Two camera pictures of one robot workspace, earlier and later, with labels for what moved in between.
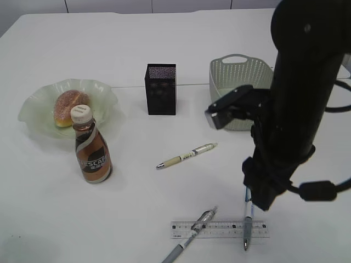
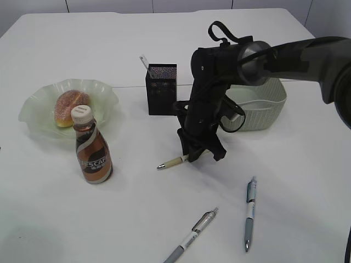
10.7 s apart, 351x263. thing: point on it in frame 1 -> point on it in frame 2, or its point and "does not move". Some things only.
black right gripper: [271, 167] -> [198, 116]
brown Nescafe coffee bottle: [92, 149] does not move
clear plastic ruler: [216, 229] -> [145, 62]
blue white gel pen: [249, 215] does not move
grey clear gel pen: [202, 222] does not move
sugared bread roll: [64, 104] does not move
